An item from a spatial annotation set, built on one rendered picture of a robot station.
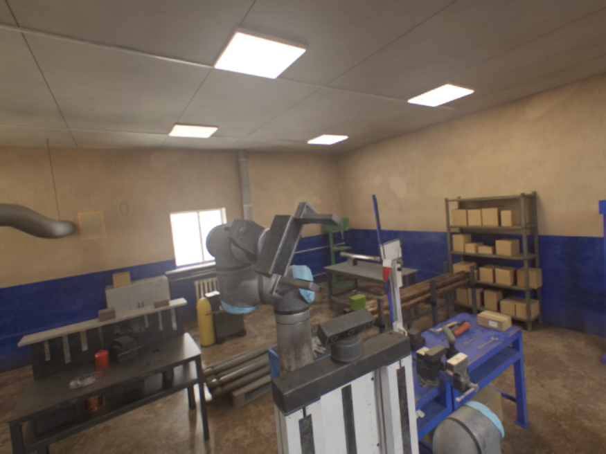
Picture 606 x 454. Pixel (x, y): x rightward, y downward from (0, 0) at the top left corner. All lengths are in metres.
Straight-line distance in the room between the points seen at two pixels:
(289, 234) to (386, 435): 0.55
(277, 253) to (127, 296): 5.68
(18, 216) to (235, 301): 3.99
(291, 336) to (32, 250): 6.05
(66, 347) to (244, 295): 3.07
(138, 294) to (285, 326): 5.55
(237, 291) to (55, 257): 5.91
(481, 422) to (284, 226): 0.80
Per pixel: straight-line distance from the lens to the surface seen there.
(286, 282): 0.57
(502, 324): 3.21
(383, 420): 0.89
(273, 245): 0.62
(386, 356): 0.77
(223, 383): 3.90
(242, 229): 0.62
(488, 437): 1.12
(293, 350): 0.77
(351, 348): 0.69
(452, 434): 1.05
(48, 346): 3.75
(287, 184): 7.45
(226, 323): 5.41
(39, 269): 6.62
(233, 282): 0.76
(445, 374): 2.29
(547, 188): 5.48
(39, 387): 3.64
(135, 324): 3.72
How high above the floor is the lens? 2.13
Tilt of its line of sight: 3 degrees down
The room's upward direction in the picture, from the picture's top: 5 degrees counter-clockwise
